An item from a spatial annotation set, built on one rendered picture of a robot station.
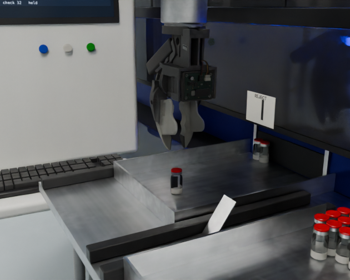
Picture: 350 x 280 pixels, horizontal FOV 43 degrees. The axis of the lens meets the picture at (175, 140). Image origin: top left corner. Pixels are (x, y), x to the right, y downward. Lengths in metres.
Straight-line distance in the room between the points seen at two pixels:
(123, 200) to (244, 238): 0.25
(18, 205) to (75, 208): 0.25
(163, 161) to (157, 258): 0.38
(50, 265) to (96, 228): 1.61
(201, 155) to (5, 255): 1.65
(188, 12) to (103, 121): 0.60
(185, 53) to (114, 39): 0.53
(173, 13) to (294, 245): 0.39
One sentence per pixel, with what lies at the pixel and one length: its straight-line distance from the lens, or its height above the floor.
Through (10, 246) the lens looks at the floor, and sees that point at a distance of 2.54.
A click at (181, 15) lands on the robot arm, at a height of 1.20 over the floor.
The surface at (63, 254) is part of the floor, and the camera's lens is 2.40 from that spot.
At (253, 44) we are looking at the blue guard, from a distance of 0.89.
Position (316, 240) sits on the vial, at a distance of 0.64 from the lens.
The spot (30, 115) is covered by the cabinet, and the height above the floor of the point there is 0.94.
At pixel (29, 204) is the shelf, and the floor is 0.80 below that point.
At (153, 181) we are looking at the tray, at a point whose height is 0.88.
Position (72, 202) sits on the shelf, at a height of 0.88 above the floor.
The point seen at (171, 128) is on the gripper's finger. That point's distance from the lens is 0.74.
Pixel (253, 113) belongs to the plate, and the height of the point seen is 1.01.
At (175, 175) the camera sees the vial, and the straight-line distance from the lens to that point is 0.80.
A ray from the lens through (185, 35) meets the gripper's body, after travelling 0.70.
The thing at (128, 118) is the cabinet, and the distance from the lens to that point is 1.26.
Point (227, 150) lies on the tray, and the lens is 1.02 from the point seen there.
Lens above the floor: 1.21
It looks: 17 degrees down
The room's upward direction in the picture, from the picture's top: straight up
